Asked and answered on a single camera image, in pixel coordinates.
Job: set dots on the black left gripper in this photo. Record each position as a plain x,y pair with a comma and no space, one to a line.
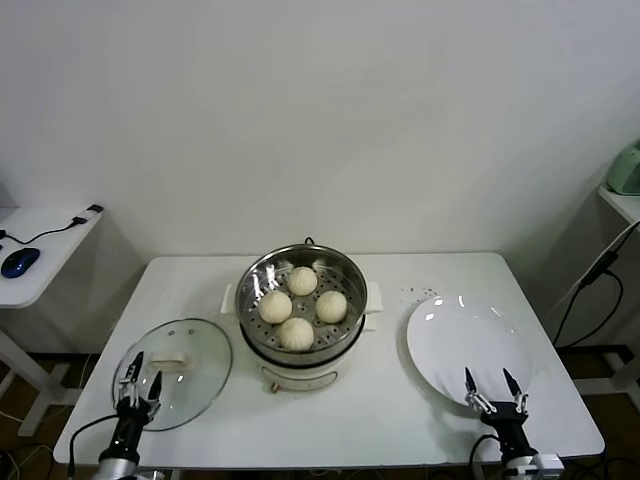
131,422

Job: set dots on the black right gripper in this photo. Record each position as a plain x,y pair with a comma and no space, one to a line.
510,425

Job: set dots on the white steamed baozi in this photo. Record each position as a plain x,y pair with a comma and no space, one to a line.
301,280
331,306
296,333
275,307

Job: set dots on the stainless steel steamer basket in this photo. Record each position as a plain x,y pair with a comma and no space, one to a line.
250,290

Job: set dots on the large white plate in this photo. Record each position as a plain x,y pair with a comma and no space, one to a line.
450,340

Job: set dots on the white side desk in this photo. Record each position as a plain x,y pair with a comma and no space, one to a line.
50,260

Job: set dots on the white electric cooker pot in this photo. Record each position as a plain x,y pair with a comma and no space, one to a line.
300,375

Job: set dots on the blue computer mouse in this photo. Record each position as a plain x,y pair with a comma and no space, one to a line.
20,262

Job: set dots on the white shelf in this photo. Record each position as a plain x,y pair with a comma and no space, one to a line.
625,205

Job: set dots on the pale green appliance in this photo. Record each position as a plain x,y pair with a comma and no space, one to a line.
625,170

